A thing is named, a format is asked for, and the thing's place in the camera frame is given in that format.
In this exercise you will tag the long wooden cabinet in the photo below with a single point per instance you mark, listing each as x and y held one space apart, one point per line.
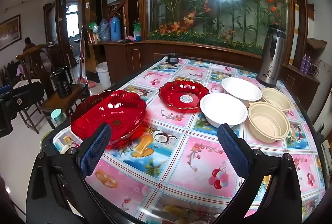
134 57

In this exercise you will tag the wooden stool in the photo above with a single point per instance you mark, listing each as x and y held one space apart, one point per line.
66 102

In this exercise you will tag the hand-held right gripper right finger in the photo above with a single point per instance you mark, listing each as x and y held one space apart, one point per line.
233 151

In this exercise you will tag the teal cup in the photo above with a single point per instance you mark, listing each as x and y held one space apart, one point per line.
57 115

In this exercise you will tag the stainless steel thermos jug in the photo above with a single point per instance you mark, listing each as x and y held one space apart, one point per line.
271 57

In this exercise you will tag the framed wall picture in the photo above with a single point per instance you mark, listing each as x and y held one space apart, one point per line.
9 31

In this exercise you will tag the white foam bowl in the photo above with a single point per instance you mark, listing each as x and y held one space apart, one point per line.
241 89
223 109

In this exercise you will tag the wooden side cabinet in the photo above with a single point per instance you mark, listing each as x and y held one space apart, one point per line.
300 86

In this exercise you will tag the black electric kettle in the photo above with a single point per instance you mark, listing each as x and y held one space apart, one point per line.
61 82

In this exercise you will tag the carved wooden chair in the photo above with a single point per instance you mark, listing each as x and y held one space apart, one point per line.
33 63

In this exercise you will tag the small black round device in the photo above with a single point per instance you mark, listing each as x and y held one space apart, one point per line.
171 57

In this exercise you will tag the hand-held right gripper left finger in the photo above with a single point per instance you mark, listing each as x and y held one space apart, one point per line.
96 151

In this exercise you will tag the glass artificial flower display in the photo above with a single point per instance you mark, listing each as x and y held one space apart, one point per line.
217 0

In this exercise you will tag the printed fruit pattern tablecloth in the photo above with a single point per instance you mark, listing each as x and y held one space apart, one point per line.
181 151

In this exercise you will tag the white plastic bucket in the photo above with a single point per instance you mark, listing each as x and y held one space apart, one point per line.
103 73

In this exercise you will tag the beige plastic bowl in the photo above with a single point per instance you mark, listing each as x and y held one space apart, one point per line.
268 121
276 99

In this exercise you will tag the red scalloped plastic plate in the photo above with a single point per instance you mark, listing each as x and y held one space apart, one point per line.
181 95
116 112

